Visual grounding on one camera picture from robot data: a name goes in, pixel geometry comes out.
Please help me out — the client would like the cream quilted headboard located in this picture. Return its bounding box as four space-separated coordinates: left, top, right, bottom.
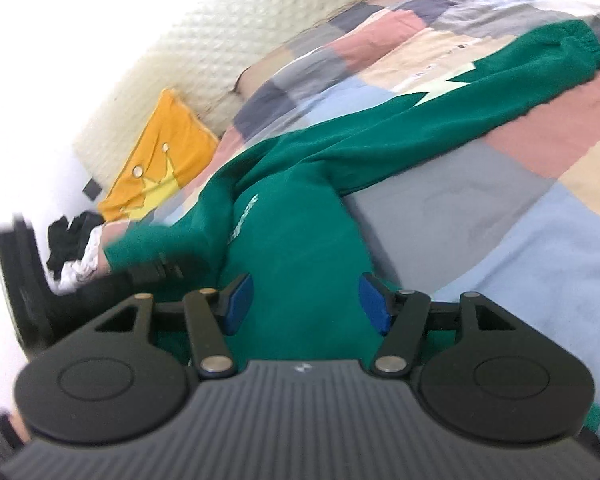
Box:
72 0 406 192

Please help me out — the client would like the green hoodie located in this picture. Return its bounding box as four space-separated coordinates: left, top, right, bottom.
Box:
102 19 600 433

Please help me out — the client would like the black cloth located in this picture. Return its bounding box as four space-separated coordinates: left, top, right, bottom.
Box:
46 211 106 281

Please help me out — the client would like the white cloth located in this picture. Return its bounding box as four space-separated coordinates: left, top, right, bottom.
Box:
55 225 112 294

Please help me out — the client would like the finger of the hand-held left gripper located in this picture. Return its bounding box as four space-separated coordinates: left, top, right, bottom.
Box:
77 254 212 319

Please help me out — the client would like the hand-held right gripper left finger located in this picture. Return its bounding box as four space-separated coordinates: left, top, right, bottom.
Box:
94 272 255 379

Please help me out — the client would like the patchwork blanket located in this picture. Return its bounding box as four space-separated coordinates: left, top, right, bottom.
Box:
167 0 600 441

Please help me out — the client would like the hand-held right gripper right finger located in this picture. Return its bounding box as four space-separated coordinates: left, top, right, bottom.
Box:
358 272 524 376

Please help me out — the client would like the orange crown pillow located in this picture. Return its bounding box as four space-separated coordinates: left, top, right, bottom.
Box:
97 87 221 224

